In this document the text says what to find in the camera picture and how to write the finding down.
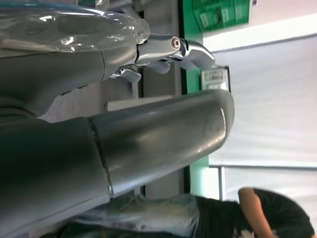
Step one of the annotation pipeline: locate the green plastic crate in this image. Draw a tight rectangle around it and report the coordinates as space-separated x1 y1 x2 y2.
234 0 251 26
192 0 220 33
219 0 235 29

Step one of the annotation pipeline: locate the person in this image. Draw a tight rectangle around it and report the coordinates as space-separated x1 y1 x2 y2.
39 187 316 238

